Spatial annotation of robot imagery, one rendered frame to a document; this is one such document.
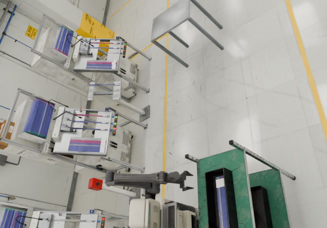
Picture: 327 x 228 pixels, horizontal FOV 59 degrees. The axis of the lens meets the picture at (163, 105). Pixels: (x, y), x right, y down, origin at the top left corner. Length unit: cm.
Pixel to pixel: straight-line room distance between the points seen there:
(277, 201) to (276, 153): 66
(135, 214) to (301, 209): 154
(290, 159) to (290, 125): 36
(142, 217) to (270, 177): 121
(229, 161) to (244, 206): 35
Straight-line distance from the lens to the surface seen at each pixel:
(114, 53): 503
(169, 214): 247
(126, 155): 471
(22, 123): 434
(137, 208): 228
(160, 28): 421
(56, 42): 501
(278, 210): 274
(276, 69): 368
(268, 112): 346
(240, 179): 223
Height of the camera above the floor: 282
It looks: 37 degrees down
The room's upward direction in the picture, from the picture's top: 61 degrees counter-clockwise
